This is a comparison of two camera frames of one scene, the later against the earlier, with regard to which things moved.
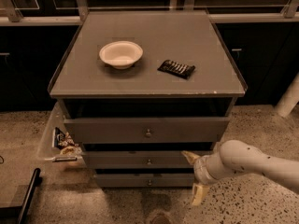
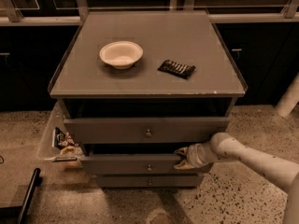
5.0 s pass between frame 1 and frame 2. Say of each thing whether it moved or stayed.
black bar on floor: stayed
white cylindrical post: stayed
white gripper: moved
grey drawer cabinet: stayed
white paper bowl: stayed
